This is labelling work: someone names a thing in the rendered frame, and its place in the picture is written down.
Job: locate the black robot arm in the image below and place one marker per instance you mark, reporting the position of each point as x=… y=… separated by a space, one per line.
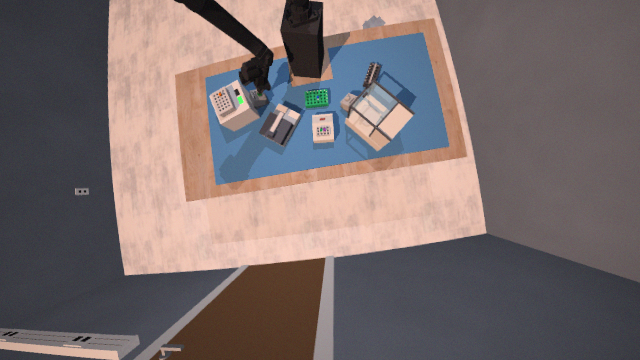
x=301 y=14

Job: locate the cream block with rows of round holes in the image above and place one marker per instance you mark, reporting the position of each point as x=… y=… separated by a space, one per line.
x=237 y=111

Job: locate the blue bench mat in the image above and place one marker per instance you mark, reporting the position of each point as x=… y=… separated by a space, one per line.
x=406 y=71

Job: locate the green tube rack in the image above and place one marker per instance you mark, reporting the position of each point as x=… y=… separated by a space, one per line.
x=310 y=95

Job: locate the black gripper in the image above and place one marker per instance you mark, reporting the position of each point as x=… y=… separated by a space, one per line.
x=266 y=85

